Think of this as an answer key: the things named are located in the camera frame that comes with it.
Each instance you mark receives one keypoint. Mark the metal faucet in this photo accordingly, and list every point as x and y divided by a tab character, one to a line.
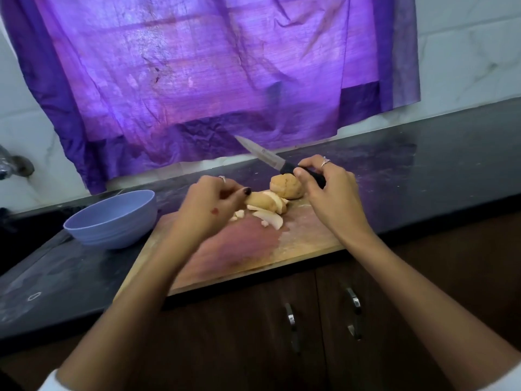
15	165

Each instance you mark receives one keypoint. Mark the purple cloth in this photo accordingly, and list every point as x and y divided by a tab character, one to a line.
203	69

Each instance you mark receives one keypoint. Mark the potato slice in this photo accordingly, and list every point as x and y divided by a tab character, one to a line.
269	218
265	201

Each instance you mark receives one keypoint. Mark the white rubber band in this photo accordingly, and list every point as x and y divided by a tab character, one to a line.
28	296

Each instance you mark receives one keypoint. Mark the wooden cutting board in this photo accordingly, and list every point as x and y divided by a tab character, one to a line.
244	252

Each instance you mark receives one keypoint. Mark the person's left hand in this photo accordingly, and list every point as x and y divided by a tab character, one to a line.
208	207

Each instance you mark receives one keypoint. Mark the rounded potato end piece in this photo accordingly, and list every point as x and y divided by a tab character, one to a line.
286	185

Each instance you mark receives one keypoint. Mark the person's left forearm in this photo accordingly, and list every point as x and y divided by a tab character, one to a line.
122	317

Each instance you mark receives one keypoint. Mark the pile of diced potato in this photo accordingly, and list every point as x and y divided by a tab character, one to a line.
237	215

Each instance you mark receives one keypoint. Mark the person's right forearm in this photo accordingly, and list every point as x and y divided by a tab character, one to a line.
431	321

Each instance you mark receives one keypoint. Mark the dark sink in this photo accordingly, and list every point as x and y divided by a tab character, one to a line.
20	240

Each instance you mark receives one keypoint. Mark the person's right hand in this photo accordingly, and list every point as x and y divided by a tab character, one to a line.
338	199

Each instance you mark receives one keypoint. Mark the blue bowl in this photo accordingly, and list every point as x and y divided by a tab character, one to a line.
110	220

